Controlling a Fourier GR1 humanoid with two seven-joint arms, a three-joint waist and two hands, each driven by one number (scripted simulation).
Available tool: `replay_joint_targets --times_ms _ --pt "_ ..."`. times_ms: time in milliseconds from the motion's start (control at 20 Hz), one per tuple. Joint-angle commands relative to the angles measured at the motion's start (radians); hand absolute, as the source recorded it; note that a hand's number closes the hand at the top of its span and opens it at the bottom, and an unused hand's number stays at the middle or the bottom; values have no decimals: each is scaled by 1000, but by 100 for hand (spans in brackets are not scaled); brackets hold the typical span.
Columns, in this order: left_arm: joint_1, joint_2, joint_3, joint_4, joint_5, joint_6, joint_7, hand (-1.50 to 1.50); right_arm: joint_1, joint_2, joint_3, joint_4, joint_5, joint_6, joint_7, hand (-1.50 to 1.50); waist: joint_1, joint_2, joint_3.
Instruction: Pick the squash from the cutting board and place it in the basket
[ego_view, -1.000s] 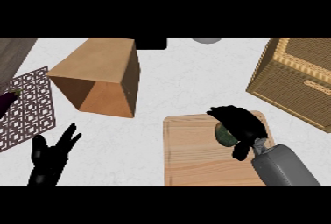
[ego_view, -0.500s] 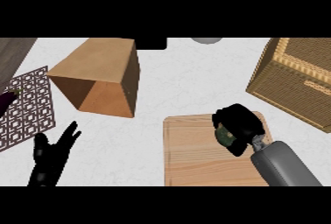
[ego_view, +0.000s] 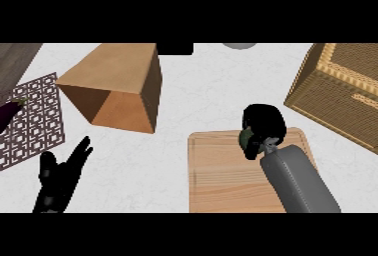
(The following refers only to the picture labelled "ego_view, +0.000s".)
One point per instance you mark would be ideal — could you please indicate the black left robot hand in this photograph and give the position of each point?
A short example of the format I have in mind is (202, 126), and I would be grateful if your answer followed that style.
(59, 180)

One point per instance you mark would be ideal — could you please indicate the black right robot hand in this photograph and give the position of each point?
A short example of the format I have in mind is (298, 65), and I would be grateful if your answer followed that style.
(264, 124)

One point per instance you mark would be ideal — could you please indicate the dark green squash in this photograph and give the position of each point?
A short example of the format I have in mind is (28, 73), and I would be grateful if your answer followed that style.
(245, 137)

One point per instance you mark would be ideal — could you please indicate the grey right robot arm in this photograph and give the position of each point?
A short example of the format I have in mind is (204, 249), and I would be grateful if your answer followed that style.
(298, 180)

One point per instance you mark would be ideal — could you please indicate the pale wooden cutting board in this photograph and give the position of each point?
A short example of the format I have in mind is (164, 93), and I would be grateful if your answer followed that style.
(230, 180)

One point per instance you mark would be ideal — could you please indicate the woven wicker basket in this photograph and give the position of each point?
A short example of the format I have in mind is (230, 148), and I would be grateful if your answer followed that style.
(340, 90)

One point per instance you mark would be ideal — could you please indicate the patterned lattice placemat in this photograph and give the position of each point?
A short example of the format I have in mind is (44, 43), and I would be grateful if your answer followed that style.
(34, 123)

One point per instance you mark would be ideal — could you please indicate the dark purple eggplant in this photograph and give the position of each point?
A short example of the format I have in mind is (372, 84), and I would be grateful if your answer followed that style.
(8, 112)

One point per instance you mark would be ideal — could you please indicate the grey round object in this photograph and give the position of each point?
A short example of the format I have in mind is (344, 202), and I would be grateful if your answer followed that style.
(239, 45)

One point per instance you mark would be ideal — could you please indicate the black square object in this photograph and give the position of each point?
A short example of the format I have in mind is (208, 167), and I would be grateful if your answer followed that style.
(174, 48)

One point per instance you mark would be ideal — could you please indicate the brown paper bag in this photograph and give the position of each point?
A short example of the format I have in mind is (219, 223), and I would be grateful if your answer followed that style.
(118, 86)

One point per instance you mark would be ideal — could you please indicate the dark grey wooden panel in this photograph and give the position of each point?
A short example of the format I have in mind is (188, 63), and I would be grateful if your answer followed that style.
(15, 63)

